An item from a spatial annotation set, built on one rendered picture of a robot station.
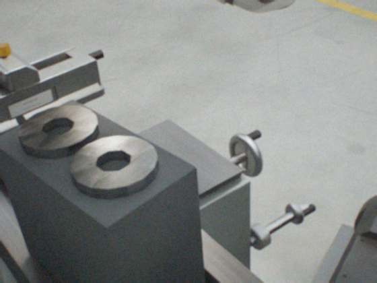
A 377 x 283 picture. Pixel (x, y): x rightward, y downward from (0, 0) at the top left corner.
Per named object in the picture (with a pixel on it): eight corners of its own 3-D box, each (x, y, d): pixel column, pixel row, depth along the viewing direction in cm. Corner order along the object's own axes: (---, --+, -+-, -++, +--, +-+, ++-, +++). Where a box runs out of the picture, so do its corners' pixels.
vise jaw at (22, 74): (13, 59, 107) (7, 40, 105) (41, 81, 99) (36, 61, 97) (-16, 70, 105) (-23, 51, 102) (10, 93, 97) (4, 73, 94)
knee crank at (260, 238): (304, 204, 145) (305, 186, 141) (322, 216, 141) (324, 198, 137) (240, 244, 136) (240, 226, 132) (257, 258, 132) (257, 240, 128)
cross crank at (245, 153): (243, 156, 148) (242, 118, 141) (275, 177, 140) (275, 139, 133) (195, 182, 141) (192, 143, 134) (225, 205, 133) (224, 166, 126)
